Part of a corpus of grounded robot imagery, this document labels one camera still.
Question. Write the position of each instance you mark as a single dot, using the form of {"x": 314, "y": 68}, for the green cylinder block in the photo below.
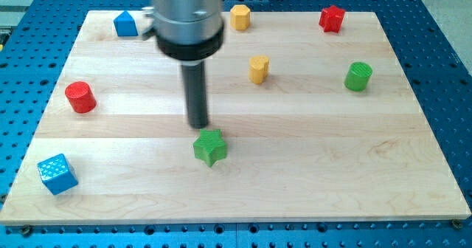
{"x": 358, "y": 76}

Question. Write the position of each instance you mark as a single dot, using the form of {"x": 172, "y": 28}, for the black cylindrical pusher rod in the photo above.
{"x": 195, "y": 92}

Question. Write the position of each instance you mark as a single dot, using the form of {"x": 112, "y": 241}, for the red star block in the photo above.
{"x": 331, "y": 18}

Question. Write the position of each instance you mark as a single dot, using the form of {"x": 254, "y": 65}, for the left corner clamp screw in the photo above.
{"x": 26, "y": 230}

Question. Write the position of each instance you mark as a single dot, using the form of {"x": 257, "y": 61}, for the blue pentagon block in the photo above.
{"x": 125, "y": 25}

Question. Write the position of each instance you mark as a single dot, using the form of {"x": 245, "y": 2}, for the red cylinder block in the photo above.
{"x": 80, "y": 97}

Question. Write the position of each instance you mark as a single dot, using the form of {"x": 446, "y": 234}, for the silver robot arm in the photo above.
{"x": 188, "y": 31}

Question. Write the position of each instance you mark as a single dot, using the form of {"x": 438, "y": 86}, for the light wooden board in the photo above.
{"x": 300, "y": 146}

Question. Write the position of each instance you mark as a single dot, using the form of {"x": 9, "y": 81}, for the right corner clamp screw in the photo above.
{"x": 456, "y": 224}

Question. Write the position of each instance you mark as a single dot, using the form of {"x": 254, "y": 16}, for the yellow hexagon block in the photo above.
{"x": 240, "y": 17}

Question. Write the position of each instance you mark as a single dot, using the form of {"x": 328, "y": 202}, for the blue cube block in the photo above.
{"x": 57, "y": 174}

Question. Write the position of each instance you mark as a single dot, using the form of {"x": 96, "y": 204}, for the yellow heart block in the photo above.
{"x": 258, "y": 68}

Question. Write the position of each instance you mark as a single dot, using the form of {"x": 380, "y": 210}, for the green star block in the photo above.
{"x": 210, "y": 146}

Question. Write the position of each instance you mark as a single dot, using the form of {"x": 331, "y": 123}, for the corner clamp screw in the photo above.
{"x": 26, "y": 230}
{"x": 456, "y": 224}

